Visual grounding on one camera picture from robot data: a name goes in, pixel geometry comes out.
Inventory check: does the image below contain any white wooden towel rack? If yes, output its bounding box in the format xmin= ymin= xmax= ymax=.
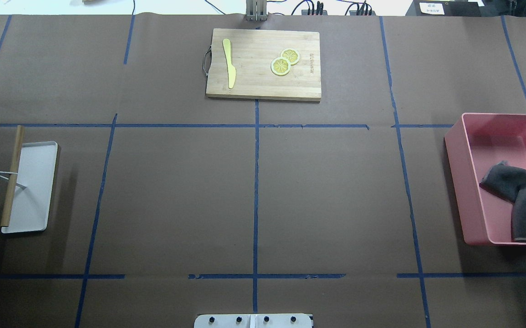
xmin=0 ymin=125 xmax=59 ymax=233

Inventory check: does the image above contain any lemon slice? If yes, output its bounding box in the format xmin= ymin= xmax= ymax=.
xmin=270 ymin=56 xmax=291 ymax=76
xmin=280 ymin=48 xmax=301 ymax=65

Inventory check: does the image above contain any white pedestal column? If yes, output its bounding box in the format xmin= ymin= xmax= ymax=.
xmin=194 ymin=313 xmax=314 ymax=328

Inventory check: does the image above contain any aluminium frame post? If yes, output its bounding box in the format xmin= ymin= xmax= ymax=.
xmin=245 ymin=0 xmax=268 ymax=21

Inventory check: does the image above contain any grey pink cloth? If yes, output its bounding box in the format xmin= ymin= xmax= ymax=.
xmin=480 ymin=160 xmax=526 ymax=242

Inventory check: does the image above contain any wooden cutting board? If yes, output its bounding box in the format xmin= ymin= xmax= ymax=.
xmin=206 ymin=28 xmax=322 ymax=102

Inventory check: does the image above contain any pink plastic bin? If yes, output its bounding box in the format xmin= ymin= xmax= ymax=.
xmin=444 ymin=113 xmax=526 ymax=245

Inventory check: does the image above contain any black power box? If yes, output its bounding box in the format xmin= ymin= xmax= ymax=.
xmin=405 ymin=0 xmax=481 ymax=17

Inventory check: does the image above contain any yellow plastic knife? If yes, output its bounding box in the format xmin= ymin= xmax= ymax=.
xmin=222 ymin=39 xmax=236 ymax=89

